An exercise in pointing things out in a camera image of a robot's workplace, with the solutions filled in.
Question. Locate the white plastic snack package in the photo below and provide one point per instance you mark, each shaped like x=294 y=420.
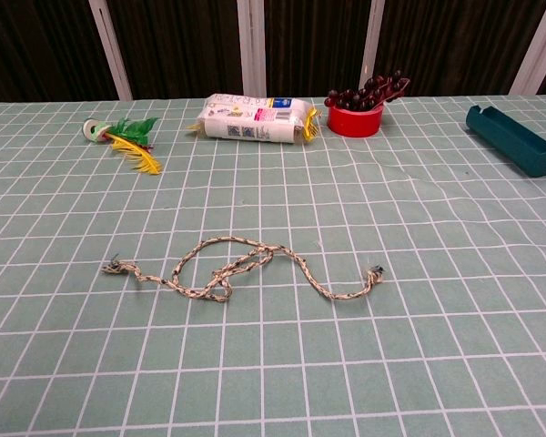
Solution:
x=250 y=123

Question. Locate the red round container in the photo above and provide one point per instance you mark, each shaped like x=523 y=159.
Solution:
x=355 y=124

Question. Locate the green white grid tablecloth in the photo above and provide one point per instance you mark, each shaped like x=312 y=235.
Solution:
x=273 y=364

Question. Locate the dark red grape bunch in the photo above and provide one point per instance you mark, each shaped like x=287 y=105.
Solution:
x=359 y=98

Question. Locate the green yellow feather shuttlecock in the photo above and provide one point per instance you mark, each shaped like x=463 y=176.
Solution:
x=132 y=129

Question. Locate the teal rectangular open box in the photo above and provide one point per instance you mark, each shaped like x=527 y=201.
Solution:
x=514 y=141

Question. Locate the white frame post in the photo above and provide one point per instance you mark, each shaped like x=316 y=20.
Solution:
x=252 y=45
x=111 y=50
x=371 y=41
x=537 y=50

